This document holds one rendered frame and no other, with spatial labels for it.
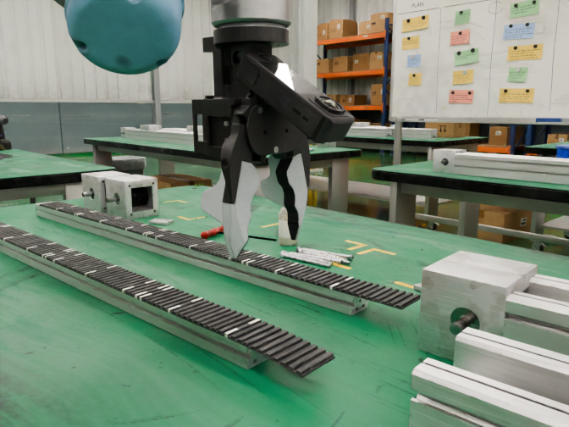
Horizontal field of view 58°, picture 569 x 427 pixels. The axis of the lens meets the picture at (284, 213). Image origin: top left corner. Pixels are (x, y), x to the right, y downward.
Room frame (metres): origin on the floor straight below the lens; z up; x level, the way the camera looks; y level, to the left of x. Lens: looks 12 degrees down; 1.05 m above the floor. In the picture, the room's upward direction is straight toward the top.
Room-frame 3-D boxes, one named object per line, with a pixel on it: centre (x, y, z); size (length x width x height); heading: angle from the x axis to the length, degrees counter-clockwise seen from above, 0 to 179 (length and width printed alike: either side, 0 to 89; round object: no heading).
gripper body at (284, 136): (0.51, 0.04, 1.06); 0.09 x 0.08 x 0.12; 48
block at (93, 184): (1.35, 0.48, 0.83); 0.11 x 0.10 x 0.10; 135
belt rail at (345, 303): (0.96, 0.26, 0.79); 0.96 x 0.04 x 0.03; 48
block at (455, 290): (0.53, -0.21, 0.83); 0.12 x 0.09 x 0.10; 138
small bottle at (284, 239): (0.99, -0.01, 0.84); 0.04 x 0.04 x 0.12
